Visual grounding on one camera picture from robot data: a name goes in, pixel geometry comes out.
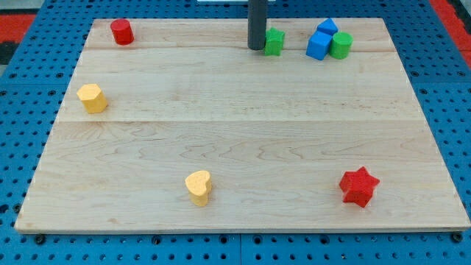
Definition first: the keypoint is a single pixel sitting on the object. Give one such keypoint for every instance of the red star block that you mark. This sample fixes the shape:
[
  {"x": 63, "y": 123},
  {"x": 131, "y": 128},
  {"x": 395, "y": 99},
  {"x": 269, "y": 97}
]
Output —
[{"x": 358, "y": 187}]

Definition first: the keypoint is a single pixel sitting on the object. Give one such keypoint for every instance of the wooden board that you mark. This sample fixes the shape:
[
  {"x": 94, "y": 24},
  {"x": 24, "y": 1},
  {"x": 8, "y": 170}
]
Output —
[{"x": 276, "y": 133}]

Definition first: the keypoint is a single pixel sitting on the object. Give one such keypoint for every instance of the green cylinder block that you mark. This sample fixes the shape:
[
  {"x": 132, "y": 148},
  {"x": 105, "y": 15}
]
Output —
[{"x": 340, "y": 45}]

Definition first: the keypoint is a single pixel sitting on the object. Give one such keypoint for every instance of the blue cube block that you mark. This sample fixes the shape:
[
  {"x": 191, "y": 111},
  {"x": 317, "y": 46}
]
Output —
[{"x": 318, "y": 45}]

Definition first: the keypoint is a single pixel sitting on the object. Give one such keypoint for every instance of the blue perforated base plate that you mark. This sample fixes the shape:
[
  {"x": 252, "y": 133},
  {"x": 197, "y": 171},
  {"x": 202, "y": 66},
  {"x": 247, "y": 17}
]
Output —
[{"x": 33, "y": 85}]

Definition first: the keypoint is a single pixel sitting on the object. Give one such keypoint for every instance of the green star block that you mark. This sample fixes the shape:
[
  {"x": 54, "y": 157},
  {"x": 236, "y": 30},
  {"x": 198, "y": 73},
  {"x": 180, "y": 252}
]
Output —
[{"x": 274, "y": 42}]

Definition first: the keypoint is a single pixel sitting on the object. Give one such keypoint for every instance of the red cylinder block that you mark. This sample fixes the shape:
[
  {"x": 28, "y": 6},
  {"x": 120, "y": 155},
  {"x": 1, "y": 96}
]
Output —
[{"x": 122, "y": 31}]

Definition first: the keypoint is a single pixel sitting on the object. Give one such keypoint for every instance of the yellow heart block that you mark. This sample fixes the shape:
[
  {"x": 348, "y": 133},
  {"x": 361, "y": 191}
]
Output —
[{"x": 199, "y": 185}]

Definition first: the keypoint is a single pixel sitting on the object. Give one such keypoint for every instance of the dark grey cylindrical robot tool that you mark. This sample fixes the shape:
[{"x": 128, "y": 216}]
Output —
[{"x": 256, "y": 18}]

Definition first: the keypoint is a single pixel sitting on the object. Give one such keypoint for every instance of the blue triangle block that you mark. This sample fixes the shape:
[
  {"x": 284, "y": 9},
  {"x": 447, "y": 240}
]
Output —
[{"x": 328, "y": 26}]

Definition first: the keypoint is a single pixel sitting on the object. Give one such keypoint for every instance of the yellow hexagon block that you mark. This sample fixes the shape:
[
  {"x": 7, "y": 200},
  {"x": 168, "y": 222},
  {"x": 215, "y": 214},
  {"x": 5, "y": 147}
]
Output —
[{"x": 92, "y": 98}]

